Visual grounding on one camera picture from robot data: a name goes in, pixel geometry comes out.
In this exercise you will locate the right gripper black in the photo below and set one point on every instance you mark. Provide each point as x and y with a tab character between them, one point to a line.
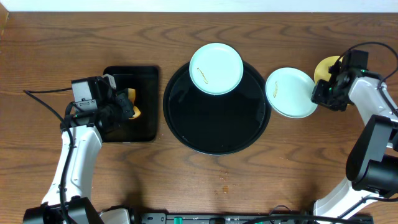
318	97

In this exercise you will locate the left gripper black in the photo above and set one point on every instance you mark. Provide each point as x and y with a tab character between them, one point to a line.
121	103

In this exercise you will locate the yellow plate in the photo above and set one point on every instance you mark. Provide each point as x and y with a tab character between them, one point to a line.
322	69

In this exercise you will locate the green yellow sponge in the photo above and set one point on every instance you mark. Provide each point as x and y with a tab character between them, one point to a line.
131	93

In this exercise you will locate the light blue plate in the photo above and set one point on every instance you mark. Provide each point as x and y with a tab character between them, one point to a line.
289	91
216	69

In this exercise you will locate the light blue plate top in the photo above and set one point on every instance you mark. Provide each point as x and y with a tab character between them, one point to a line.
216	69

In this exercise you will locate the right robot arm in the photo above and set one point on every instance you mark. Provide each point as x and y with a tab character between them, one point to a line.
371	174

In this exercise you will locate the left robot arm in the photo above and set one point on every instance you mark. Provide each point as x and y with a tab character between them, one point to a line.
68	198

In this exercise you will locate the rectangular black tray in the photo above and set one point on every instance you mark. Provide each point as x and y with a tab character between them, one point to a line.
145	80

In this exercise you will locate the round black tray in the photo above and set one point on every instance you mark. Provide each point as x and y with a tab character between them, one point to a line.
217	124

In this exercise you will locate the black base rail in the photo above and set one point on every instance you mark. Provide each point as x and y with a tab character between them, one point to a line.
236	218

